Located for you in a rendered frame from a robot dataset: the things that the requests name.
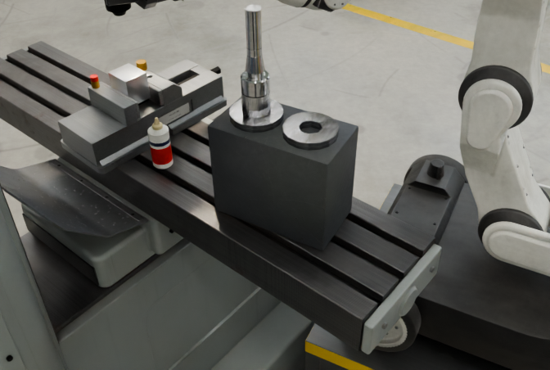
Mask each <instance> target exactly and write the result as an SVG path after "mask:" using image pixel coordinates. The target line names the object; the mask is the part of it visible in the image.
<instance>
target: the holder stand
mask: <svg viewBox="0 0 550 370"><path fill-rule="evenodd" d="M270 102H271V111H270V113H269V114H268V115H267V116H265V117H263V118H258V119H254V118H250V117H247V116H245V115H244V114H243V113H242V103H241V97H240V98H239V99H237V100H236V101H235V102H234V103H233V104H232V105H230V107H229V108H227V109H226V110H225V111H224V112H223V113H222V114H221V115H220V116H219V117H217V118H216V119H215V120H214V121H213V122H212V123H210V124H209V125H208V134H209V143H210V160H211V169H212V178H213V187H214V203H215V209H216V210H218V211H220V212H223V213H225V214H229V215H231V216H233V217H235V218H238V219H241V220H244V221H246V222H248V223H252V224H254V225H256V226H259V227H261V228H265V229H267V230H269V231H271V232H275V233H277V234H280V235H282V236H284V237H288V238H290V239H292V240H295V241H298V242H301V243H303V244H305V245H307V246H312V247H313V248H316V249H318V250H324V249H325V248H326V246H327V244H328V243H329V242H330V240H331V239H332V238H333V236H334V235H335V233H336V231H337V230H338V228H339V227H340V226H341V225H342V223H343V222H344V220H345V218H346V217H347V215H348V214H349V212H350V211H351V207H352V197H353V188H354V171H355V161H356V151H357V142H358V126H357V125H354V124H349V123H346V122H343V121H340V120H335V119H333V118H332V117H330V116H328V115H325V114H323V113H317V112H309V111H304V110H301V109H298V108H295V107H292V106H288V105H284V104H281V103H279V102H277V101H275V100H273V99H271V98H270Z"/></svg>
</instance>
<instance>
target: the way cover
mask: <svg viewBox="0 0 550 370"><path fill-rule="evenodd" d="M48 161H49V163H48ZM50 161H52V162H50ZM62 172H63V173H62ZM63 174H64V175H63ZM45 176H46V177H45ZM22 177H23V178H22ZM18 179H19V180H20V181H19V180H18ZM58 179H59V180H58ZM23 180H24V181H23ZM83 180H84V181H83ZM0 183H1V186H2V189H3V190H4V191H5V192H6V193H8V194H9V195H11V196H12V197H14V198H15V199H17V200H18V201H19V202H21V203H22V204H24V205H26V206H27V207H28V208H30V209H31V210H32V211H34V212H35V213H37V214H39V215H40V216H42V217H43V218H44V219H46V220H47V221H48V222H50V223H52V224H53V225H55V226H56V227H58V228H59V229H62V230H65V231H68V232H77V233H82V234H88V235H93V236H98V237H113V236H114V235H117V234H119V233H122V232H124V231H127V230H129V229H131V228H134V227H137V226H138V225H141V224H143V223H146V222H148V221H149V220H148V219H146V218H144V217H143V216H141V215H140V214H139V213H137V212H136V211H134V210H132V209H130V208H129V207H127V206H126V205H125V204H123V203H122V202H120V201H118V200H117V199H115V198H114V197H113V196H111V195H110V194H108V193H107V192H105V191H103V190H102V189H100V188H99V187H97V186H96V185H94V184H93V183H91V182H89V181H88V180H87V179H86V178H84V177H82V176H81V175H79V174H77V173H76V172H74V171H73V170H72V169H70V168H68V167H67V166H65V165H63V164H62V163H61V162H60V161H58V160H56V159H52V160H46V161H44V162H40V163H37V164H34V165H29V166H25V167H23V168H19V169H10V168H7V167H3V166H0ZM73 184H74V185H73ZM5 188H6V189H5ZM12 189H15V190H12ZM66 189H67V190H66ZM42 192H43V193H42ZM21 194H22V195H21ZM96 194H97V195H96ZM41 196H42V197H41ZM21 198H22V199H21ZM23 199H24V200H23ZM57 199H58V200H57ZM27 203H28V204H27ZM62 204H63V205H62ZM91 205H92V206H91ZM35 206H37V207H35ZM35 208H36V209H35ZM99 210H100V211H99ZM41 211H42V212H41ZM98 211H99V212H98ZM109 211H110V212H109ZM58 213H59V214H58ZM80 213H81V214H80ZM44 215H45V216H44ZM53 215H54V216H53ZM66 215H67V216H66ZM76 215H77V216H76ZM76 217H77V218H76ZM57 218H58V219H57ZM82 218H84V219H82ZM62 222H64V223H62ZM98 222H99V223H98ZM126 222H127V223H126ZM81 223H82V224H81ZM67 224H69V225H67ZM84 224H86V225H84ZM113 224H114V225H113ZM102 225H104V226H102ZM71 226H72V227H71ZM86 226H87V227H86Z"/></svg>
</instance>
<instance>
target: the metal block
mask: <svg viewBox="0 0 550 370"><path fill-rule="evenodd" d="M108 75H109V79H110V86H111V87H112V88H114V89H116V90H117V91H119V92H121V93H123V94H124V95H126V96H128V97H130V98H132V99H133V100H134V101H136V102H138V103H140V102H143V101H145V100H146V99H148V98H150V97H151V96H150V91H149V85H148V80H147V73H146V72H145V71H143V70H140V69H138V68H137V67H136V66H134V65H131V64H129V63H128V64H126V65H123V66H121V67H119V68H117V69H115V70H112V71H110V72H108Z"/></svg>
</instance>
